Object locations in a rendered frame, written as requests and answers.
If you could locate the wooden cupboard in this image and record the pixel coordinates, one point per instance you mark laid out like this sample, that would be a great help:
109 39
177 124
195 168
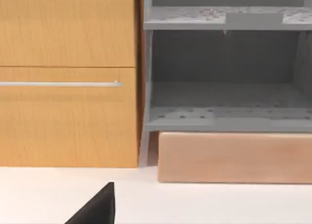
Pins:
140 87

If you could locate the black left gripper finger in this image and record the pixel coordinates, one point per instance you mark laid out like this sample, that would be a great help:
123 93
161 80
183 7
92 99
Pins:
100 207

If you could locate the plain wooden drawer front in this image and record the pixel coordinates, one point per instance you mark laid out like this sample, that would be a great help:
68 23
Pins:
65 26

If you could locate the grey pierced shelf unit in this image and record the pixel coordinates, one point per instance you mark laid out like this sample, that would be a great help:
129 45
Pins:
219 63

